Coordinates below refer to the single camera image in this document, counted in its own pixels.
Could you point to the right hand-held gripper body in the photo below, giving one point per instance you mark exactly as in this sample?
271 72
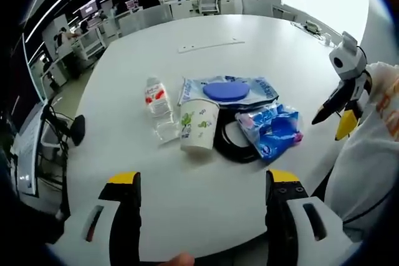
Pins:
349 60

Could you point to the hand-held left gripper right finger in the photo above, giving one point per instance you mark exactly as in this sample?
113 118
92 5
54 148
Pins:
308 216

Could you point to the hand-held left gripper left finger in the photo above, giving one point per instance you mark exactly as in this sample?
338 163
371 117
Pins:
93 216

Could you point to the blue plastic bag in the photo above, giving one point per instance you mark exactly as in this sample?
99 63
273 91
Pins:
271 132

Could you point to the white blue wipes packet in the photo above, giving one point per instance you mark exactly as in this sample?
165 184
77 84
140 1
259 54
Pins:
265 90

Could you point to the blue round lid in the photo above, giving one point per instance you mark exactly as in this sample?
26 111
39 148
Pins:
226 91

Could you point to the clear plastic water bottle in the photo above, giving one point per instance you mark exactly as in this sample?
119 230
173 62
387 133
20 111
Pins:
158 107

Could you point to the white printed paper cup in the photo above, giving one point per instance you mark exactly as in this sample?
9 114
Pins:
198 126

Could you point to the person's left hand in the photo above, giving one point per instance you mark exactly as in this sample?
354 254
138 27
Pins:
180 260

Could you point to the small white cup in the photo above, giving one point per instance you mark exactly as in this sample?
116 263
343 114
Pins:
327 39

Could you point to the white device on table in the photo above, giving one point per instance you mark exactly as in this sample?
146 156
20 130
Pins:
312 26

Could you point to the white round table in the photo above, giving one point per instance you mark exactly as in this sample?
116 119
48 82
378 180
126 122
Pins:
193 197

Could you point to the white office chair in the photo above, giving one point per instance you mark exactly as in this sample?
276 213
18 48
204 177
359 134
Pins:
208 2

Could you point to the white desk partition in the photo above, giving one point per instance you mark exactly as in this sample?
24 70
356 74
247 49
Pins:
143 19

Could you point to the computer monitor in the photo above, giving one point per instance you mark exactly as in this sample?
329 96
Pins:
88 10

